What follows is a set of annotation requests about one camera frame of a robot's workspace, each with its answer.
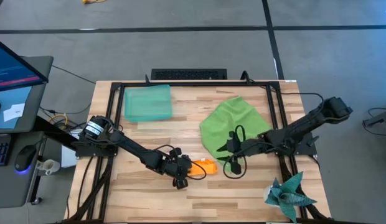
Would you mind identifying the thin dark arm cable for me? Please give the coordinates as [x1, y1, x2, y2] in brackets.
[241, 70, 325, 108]

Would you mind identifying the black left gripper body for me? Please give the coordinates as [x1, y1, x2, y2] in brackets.
[160, 147, 193, 190]

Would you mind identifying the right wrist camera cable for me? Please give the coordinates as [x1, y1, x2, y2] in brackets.
[223, 124, 248, 180]

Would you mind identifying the grey desk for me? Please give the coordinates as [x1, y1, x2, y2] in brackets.
[0, 55, 54, 209]

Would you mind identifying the white paper note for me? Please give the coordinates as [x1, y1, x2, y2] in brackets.
[2, 103, 26, 123]

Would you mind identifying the white plant pot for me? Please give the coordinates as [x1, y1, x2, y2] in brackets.
[263, 185, 276, 208]

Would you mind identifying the black illuminated computer mouse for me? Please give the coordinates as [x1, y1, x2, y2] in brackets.
[14, 144, 37, 173]

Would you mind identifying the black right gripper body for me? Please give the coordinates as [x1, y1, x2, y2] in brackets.
[227, 130, 259, 175]

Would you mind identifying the black floor cable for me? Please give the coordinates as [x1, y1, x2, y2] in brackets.
[51, 64, 97, 85]

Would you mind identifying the green microfiber towel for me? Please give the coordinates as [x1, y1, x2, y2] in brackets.
[199, 95, 272, 166]

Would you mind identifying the backlit computer keyboard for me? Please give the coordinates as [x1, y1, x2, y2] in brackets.
[0, 134, 12, 167]

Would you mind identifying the yellow coiled cable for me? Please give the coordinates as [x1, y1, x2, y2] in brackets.
[49, 113, 69, 130]

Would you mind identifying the black diagonal beam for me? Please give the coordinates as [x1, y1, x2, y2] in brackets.
[34, 115, 85, 151]

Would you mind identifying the grey stand leg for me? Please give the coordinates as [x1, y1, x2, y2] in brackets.
[362, 108, 386, 136]

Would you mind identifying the teal translucent plastic basket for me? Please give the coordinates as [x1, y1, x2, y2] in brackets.
[123, 84, 174, 123]

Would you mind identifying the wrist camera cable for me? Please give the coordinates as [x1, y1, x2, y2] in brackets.
[186, 160, 208, 181]
[223, 124, 248, 180]

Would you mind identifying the teal artificial plant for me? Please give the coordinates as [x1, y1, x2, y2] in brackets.
[263, 171, 318, 224]

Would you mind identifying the white box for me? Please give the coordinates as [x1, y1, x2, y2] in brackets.
[60, 129, 85, 169]

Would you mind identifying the black aluminium table frame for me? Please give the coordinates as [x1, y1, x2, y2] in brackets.
[99, 80, 309, 222]

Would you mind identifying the blue-screen computer monitor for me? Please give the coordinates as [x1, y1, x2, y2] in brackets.
[0, 37, 49, 93]

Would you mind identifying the black keyboard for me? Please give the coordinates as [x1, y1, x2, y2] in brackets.
[150, 68, 228, 81]

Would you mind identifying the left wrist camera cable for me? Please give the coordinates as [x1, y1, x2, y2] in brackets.
[186, 160, 208, 181]

